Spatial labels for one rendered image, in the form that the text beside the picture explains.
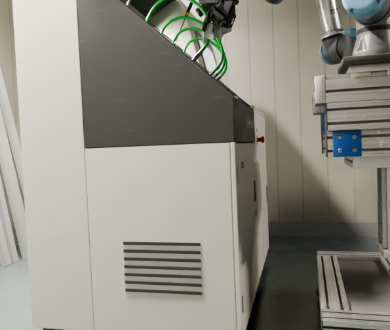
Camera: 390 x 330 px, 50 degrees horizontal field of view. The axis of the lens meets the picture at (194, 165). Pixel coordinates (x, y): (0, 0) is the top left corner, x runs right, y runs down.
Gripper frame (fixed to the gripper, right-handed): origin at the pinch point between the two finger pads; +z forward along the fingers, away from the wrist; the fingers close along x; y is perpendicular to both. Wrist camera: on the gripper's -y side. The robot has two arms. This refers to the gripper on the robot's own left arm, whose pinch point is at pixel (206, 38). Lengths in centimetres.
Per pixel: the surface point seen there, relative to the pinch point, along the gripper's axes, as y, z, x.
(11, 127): -138, 159, -18
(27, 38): -40, 18, -55
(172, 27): -47, 25, 27
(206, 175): 44, 25, -28
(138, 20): -9.5, -4.6, -28.3
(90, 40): -19.4, 8.3, -40.6
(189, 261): 60, 50, -40
